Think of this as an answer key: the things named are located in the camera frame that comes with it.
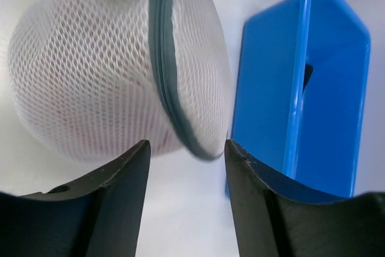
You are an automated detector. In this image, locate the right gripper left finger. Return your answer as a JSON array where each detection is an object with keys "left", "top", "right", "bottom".
[{"left": 1, "top": 140, "right": 150, "bottom": 256}]

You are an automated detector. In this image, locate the blue plastic bin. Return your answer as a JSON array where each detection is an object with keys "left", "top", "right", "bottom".
[{"left": 232, "top": 0, "right": 371, "bottom": 197}]

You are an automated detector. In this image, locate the white mesh laundry bag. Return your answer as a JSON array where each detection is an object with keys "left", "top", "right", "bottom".
[{"left": 8, "top": 0, "right": 232, "bottom": 162}]

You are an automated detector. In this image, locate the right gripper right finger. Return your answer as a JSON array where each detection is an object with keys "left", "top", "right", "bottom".
[{"left": 225, "top": 140, "right": 384, "bottom": 256}]

